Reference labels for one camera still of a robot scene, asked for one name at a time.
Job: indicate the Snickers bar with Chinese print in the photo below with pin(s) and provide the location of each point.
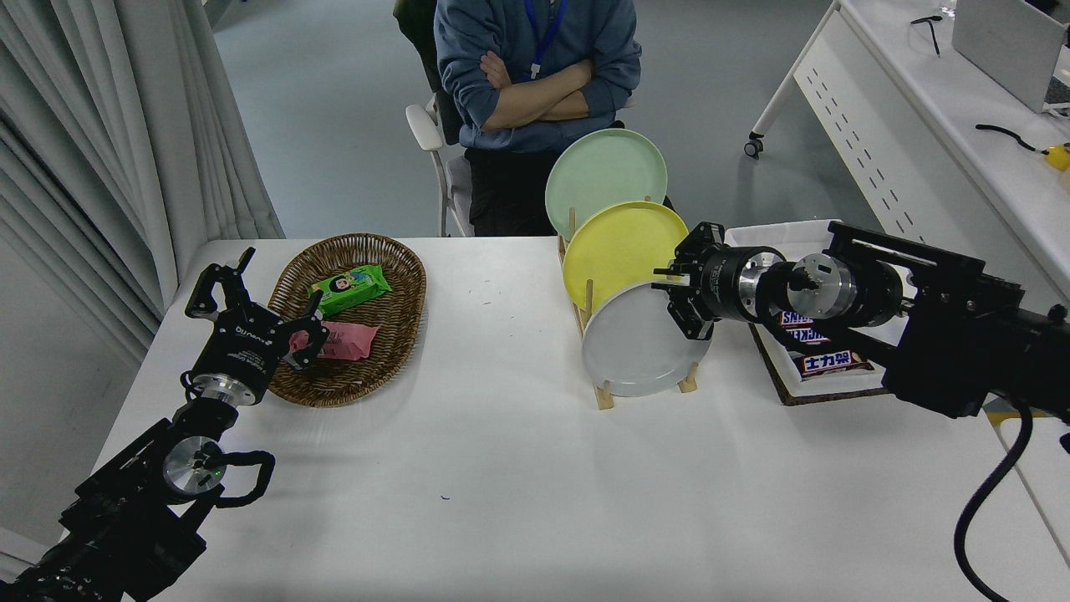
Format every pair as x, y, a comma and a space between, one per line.
832, 363

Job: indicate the pale green round plate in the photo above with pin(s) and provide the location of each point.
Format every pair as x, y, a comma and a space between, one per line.
602, 171

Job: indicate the wooden plate rack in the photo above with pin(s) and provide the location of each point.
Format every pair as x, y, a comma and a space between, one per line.
603, 397

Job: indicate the pink snack pack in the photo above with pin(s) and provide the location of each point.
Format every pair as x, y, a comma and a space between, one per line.
347, 341

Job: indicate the white lined tray dark base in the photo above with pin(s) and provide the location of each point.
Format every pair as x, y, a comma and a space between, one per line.
786, 236

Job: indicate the pale grey curtain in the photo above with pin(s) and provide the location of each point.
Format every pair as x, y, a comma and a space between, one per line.
84, 125

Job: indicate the person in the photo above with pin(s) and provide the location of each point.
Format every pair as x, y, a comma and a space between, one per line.
510, 25

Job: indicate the black eyeglasses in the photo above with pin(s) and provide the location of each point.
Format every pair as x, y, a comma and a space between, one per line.
930, 29

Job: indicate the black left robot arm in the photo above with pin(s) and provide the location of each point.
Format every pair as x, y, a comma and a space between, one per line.
125, 518

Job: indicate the white chair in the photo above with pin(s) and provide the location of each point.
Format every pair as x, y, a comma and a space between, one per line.
422, 130

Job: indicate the person's right forearm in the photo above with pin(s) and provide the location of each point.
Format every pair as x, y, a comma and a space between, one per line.
514, 117

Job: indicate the person's left hand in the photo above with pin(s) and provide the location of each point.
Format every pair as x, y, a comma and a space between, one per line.
496, 71

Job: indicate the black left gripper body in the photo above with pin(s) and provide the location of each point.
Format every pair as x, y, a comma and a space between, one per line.
242, 347

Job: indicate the brown wicker basket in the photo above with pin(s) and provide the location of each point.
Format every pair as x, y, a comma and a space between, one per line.
393, 318

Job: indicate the person's right hand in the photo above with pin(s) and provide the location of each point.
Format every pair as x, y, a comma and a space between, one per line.
573, 106

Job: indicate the white desk with perforated panel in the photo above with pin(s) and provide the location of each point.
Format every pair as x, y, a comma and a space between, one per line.
919, 125

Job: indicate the dark green jacket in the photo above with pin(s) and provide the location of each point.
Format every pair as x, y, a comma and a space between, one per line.
410, 33

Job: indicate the person's left forearm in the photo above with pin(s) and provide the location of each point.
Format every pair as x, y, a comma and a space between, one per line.
547, 78

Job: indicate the brown Snickers bar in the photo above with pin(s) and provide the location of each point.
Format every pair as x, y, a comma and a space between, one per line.
807, 336
796, 318

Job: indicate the yellow round plate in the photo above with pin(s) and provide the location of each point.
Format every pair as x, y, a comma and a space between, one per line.
623, 247

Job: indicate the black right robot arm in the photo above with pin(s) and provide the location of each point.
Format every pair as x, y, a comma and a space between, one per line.
953, 334

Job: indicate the green snack pack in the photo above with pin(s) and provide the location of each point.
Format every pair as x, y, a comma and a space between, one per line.
351, 288

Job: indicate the small yellow object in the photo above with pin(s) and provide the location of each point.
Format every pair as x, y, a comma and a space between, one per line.
1059, 157

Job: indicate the silver laptop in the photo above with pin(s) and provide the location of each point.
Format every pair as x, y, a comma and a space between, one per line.
1003, 42

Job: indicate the grey round plate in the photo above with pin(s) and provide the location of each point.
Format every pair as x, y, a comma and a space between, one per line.
635, 351

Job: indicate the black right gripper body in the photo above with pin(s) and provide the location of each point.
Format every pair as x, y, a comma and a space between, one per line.
719, 284

